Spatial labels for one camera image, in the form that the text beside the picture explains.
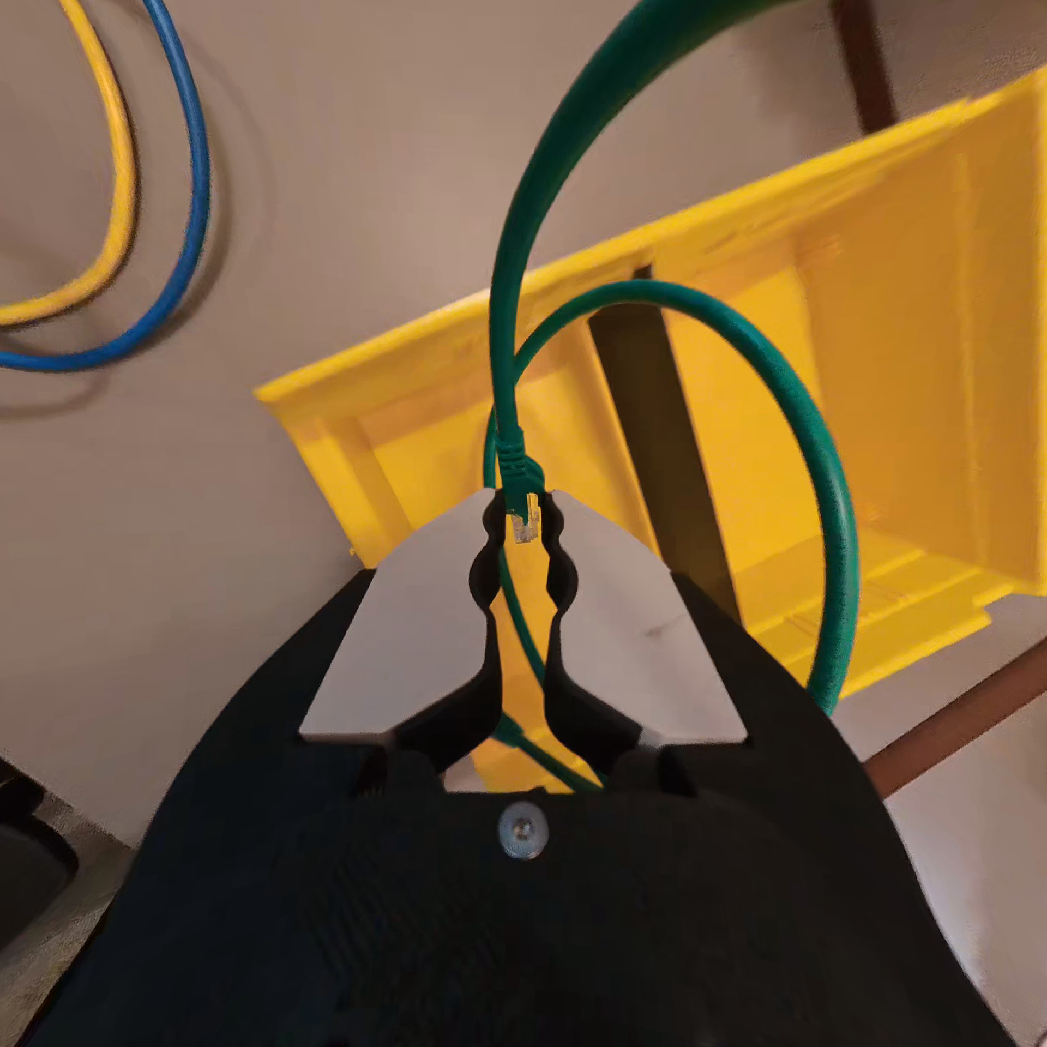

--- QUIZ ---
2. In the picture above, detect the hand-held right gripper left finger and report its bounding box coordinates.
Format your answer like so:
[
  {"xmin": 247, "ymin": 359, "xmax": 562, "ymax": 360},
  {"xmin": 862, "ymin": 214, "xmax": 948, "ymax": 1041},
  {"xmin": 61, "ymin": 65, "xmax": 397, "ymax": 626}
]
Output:
[{"xmin": 297, "ymin": 488, "xmax": 504, "ymax": 774}]

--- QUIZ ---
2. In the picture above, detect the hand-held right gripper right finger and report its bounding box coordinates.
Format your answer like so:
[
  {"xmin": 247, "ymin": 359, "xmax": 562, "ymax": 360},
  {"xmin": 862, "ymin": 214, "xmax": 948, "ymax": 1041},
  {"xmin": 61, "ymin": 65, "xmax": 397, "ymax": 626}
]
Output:
[{"xmin": 541, "ymin": 491, "xmax": 749, "ymax": 777}]

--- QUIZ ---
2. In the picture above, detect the large yellow plastic bin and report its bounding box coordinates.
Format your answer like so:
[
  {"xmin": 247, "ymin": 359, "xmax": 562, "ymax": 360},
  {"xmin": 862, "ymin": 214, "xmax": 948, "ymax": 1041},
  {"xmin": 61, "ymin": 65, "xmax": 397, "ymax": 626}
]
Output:
[{"xmin": 254, "ymin": 69, "xmax": 1047, "ymax": 793}]

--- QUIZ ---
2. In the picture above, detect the green ethernet cable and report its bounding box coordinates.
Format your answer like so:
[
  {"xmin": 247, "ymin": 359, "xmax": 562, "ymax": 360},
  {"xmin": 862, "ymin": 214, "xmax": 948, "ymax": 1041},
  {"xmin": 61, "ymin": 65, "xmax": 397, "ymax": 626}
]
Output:
[{"xmin": 483, "ymin": 0, "xmax": 860, "ymax": 793}]

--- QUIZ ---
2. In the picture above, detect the blue ethernet cable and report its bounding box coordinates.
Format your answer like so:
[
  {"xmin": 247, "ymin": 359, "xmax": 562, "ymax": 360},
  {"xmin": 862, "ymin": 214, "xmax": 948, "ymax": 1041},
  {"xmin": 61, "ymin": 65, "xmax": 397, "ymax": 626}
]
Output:
[{"xmin": 0, "ymin": 0, "xmax": 212, "ymax": 373}]

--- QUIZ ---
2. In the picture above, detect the yellow ethernet cable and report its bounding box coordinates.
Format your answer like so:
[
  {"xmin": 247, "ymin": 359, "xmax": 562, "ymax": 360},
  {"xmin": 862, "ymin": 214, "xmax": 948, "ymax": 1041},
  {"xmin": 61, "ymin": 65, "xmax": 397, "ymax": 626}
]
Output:
[{"xmin": 0, "ymin": 0, "xmax": 139, "ymax": 328}]

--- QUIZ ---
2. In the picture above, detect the black bin divider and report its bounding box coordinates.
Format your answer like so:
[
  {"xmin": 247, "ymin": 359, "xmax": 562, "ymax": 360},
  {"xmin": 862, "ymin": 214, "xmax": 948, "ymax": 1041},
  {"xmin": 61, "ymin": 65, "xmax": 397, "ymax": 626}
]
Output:
[{"xmin": 587, "ymin": 266, "xmax": 741, "ymax": 623}]

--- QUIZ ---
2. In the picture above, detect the dark round object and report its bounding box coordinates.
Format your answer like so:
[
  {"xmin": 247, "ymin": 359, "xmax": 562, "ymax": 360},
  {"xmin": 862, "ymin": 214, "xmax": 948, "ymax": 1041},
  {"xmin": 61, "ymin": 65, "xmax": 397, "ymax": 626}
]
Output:
[{"xmin": 0, "ymin": 756, "xmax": 83, "ymax": 958}]

